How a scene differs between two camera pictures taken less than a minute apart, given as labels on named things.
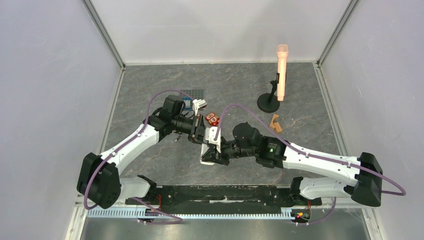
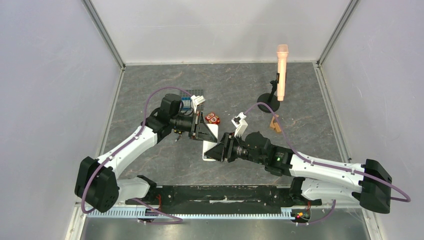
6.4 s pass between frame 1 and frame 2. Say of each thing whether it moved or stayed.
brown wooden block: stayed
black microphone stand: stayed
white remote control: moved
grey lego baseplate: stayed
